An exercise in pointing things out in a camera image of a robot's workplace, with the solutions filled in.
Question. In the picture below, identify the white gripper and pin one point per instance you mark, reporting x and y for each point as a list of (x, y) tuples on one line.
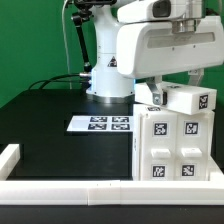
[(152, 49)]

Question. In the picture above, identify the small white cabinet top box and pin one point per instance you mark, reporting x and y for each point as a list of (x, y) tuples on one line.
[(188, 99)]

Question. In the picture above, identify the white cabinet door panel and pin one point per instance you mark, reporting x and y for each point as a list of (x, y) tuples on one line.
[(158, 147)]

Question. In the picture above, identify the white cabinet body box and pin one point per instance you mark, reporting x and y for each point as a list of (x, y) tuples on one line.
[(140, 112)]

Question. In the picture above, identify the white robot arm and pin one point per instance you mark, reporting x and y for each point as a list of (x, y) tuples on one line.
[(108, 84)]

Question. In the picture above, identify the white right fence bar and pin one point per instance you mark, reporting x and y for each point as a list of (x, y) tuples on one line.
[(215, 173)]

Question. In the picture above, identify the white fence bar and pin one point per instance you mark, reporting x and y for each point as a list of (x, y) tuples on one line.
[(215, 173), (8, 160), (111, 193)]

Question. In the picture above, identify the white front fence bar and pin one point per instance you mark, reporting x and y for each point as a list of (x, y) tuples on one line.
[(111, 193)]

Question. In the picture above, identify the white left fence bar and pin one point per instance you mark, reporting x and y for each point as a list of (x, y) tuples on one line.
[(8, 160)]

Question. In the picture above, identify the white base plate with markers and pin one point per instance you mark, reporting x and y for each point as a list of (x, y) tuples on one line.
[(101, 124)]

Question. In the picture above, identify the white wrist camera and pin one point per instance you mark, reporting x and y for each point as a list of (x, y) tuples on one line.
[(144, 10)]

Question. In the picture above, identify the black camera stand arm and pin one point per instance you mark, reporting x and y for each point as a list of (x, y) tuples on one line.
[(81, 33)]

